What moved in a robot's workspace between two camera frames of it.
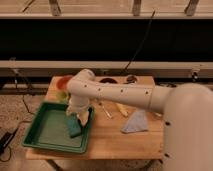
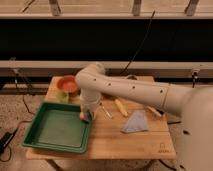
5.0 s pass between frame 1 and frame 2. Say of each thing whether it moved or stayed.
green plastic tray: stayed
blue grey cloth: stayed
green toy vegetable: stayed
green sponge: moved
